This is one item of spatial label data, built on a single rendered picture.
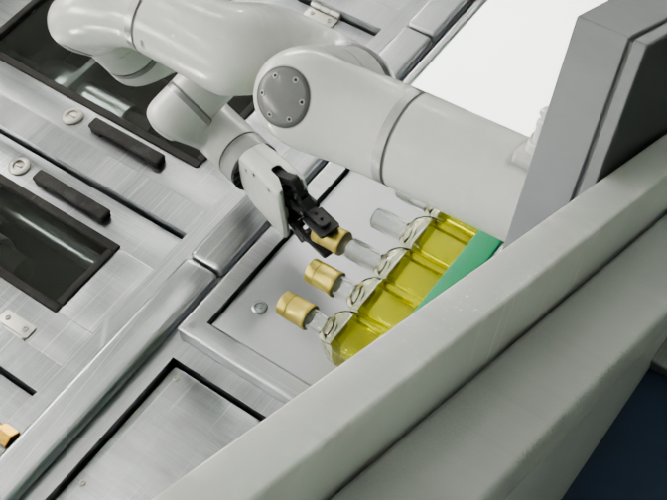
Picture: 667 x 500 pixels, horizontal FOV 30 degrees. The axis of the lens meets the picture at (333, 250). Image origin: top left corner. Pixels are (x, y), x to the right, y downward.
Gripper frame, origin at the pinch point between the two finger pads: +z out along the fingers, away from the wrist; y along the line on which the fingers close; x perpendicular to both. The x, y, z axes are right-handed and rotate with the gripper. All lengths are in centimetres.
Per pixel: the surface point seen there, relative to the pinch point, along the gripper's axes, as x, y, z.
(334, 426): -37, 75, 58
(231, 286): -10.5, -12.0, -9.0
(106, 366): -30.9, -13.1, -10.3
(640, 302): -9, 56, 56
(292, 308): -10.7, 1.5, 7.6
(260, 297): -8.4, -12.6, -5.2
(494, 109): 39.0, -11.9, -8.5
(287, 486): -41, 76, 60
